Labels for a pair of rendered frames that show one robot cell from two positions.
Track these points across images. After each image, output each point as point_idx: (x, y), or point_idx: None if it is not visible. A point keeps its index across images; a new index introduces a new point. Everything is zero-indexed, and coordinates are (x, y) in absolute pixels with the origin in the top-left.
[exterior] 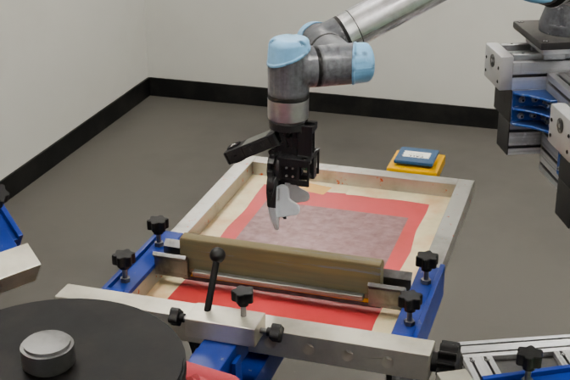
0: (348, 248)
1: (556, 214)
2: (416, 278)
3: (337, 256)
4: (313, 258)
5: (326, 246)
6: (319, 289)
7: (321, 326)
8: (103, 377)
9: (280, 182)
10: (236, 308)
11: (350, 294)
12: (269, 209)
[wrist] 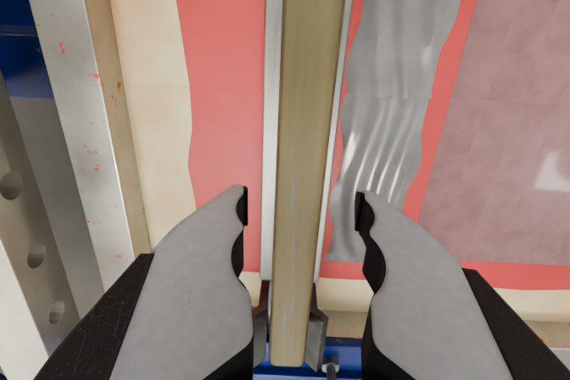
0: (544, 187)
1: None
2: (342, 349)
3: (285, 290)
4: (274, 235)
5: (564, 138)
6: (264, 204)
7: (2, 287)
8: None
9: (372, 369)
10: None
11: (260, 261)
12: (157, 244)
